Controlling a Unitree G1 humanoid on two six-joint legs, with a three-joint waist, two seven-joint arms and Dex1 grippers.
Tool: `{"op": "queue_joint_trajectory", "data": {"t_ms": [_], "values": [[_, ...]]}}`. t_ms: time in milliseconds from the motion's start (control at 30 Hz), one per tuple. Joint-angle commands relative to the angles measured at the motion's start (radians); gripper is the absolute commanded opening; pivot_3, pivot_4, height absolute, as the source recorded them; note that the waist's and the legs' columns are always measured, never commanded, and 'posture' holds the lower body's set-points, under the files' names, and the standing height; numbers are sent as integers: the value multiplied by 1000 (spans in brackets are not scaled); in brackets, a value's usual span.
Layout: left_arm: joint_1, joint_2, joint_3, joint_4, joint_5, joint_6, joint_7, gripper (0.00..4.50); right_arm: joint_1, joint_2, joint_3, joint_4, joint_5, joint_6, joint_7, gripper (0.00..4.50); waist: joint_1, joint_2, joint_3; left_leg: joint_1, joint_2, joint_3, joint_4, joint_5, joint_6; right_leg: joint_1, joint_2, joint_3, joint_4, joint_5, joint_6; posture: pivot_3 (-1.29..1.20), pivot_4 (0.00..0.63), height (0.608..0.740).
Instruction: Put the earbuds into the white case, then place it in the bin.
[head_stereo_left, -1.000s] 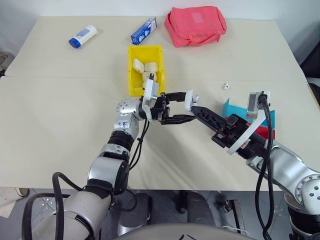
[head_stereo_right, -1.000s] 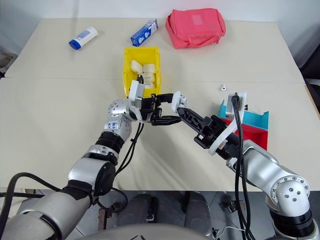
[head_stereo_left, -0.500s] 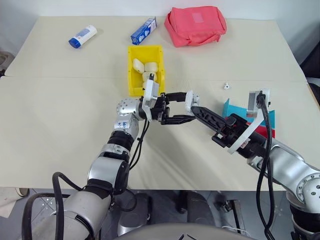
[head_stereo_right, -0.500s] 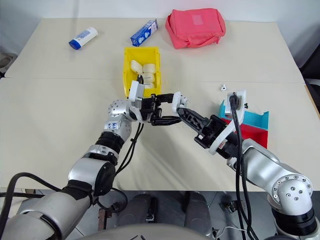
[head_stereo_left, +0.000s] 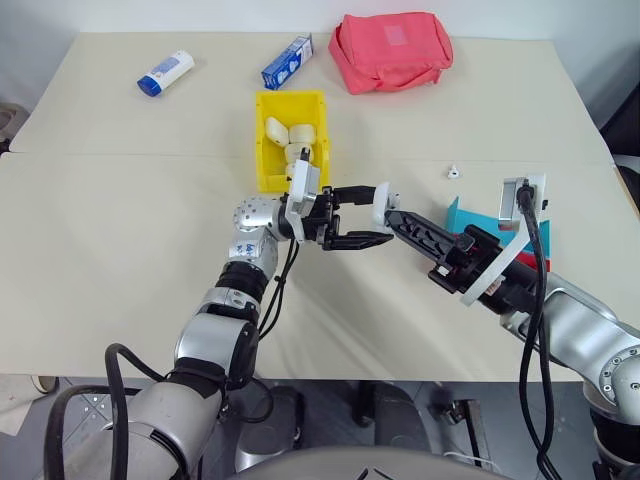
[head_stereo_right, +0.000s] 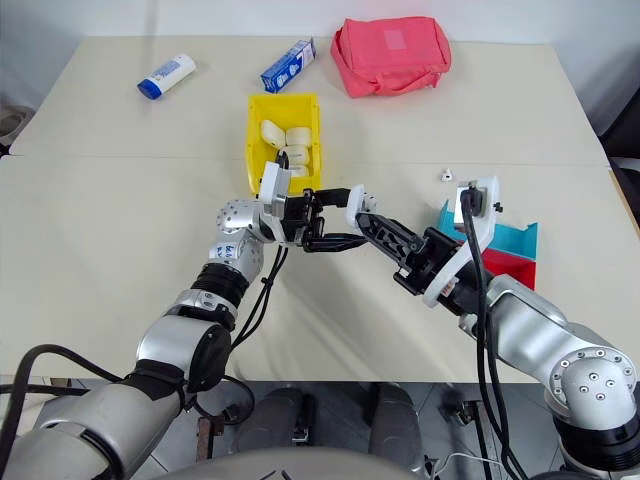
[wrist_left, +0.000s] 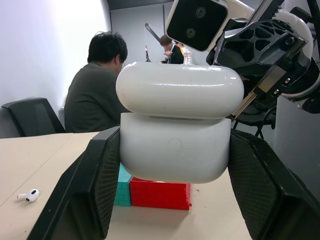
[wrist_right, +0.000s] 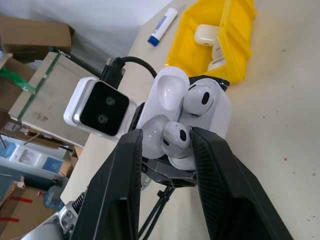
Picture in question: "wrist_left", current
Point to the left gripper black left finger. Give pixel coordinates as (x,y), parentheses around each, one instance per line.
(82,190)

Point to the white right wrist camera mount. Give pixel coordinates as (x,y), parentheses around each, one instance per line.
(197,25)

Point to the person in black jacket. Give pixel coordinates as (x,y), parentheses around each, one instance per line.
(176,53)

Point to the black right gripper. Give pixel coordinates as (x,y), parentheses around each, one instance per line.
(277,80)

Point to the grey slanted metal bar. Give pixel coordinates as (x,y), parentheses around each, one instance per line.
(152,31)

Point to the white earbud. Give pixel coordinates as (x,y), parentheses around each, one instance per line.
(32,194)

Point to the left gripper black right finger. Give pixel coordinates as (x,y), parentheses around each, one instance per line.
(270,195)

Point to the person in grey sweater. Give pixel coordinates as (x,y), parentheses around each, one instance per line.
(92,100)

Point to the teal plastic tray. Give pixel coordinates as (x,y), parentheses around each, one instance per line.
(122,195)

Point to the clear plastic bottle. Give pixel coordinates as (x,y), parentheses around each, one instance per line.
(188,56)

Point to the black office chair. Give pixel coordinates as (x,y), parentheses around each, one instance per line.
(32,117)

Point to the white earbud charging case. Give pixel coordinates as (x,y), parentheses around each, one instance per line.
(175,155)

